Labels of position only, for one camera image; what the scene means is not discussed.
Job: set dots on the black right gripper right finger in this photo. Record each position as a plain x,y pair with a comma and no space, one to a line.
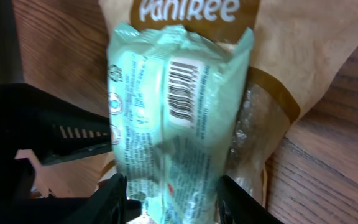
236,206

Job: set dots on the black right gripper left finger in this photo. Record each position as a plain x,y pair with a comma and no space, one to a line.
106,205

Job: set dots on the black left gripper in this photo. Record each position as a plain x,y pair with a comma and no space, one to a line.
27,121

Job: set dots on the teal white pack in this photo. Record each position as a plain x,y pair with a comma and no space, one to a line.
173,102

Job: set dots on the brown mushroom packet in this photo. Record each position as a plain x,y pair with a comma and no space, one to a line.
298,48

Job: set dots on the dark grey plastic basket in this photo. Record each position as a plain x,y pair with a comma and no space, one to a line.
11,70

